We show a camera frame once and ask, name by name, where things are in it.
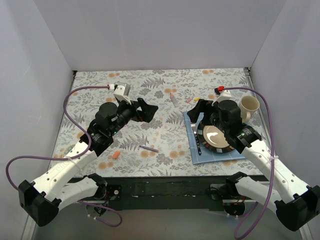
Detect purple highlighter pen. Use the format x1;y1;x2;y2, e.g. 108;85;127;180
139;145;160;153

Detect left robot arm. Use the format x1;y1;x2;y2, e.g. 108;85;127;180
18;97;158;227

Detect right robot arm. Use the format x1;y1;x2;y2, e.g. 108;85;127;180
187;99;320;232

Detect brown striped plate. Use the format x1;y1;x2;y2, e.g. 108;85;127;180
196;120;234;154

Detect cream mug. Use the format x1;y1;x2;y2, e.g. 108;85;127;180
238;95;260;123

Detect floral tablecloth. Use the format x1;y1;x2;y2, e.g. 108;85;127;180
53;68;260;177

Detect blue checkered placemat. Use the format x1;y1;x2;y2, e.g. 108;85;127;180
183;111;246;165

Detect patterned small bowl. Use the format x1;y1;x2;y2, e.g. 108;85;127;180
60;145;74;157

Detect black handled fork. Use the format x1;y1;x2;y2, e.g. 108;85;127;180
190;123;202;156

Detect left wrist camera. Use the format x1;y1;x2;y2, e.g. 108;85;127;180
113;83;131;105

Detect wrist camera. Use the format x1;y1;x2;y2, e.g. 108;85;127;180
213;86;232;103
113;83;131;105

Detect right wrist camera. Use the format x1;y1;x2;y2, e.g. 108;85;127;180
213;86;232;103

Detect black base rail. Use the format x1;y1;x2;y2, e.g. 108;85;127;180
67;176;266;211

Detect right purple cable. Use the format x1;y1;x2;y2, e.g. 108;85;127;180
223;86;276;239

